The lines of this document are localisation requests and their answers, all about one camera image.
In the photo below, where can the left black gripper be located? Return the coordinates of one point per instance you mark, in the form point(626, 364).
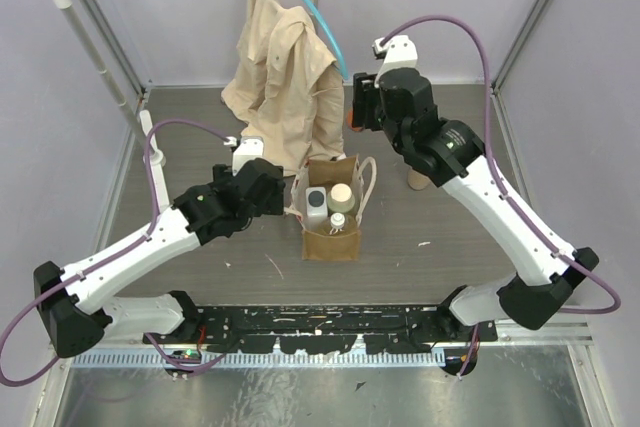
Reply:
point(273, 187)

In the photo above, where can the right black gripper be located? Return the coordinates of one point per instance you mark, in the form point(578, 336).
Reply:
point(365, 96)

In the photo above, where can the blue cap bottle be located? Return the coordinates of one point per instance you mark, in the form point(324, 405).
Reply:
point(350, 121)

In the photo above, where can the white bottle black cap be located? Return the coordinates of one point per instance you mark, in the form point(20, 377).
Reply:
point(316, 207)

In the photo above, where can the brown canvas bag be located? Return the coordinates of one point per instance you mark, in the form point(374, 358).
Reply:
point(361, 176)

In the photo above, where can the green bottle beige cap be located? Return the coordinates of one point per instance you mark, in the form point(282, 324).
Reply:
point(341, 199)

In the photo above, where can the beige pink bottle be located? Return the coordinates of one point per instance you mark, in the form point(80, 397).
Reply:
point(417, 181)

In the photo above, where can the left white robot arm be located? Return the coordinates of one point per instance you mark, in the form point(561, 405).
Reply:
point(80, 305)

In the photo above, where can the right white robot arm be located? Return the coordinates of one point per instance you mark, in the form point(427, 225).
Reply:
point(451, 155)

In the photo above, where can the blue clothes hanger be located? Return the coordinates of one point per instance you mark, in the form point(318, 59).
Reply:
point(310, 12)

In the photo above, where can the beige shirt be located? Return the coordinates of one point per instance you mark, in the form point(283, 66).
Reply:
point(287, 89)

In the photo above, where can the clear bottle white cap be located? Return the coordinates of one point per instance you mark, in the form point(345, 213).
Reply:
point(338, 224)

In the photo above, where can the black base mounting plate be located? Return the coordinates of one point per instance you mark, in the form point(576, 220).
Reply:
point(393, 329)

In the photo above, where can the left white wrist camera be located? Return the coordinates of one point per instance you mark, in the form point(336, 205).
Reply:
point(243, 150)

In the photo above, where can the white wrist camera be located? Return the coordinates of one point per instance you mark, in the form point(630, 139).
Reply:
point(243, 150)
point(398, 52)

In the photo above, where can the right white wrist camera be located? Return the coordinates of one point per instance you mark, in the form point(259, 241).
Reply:
point(398, 52)

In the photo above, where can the aluminium front rail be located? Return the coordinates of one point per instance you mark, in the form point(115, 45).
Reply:
point(560, 330)

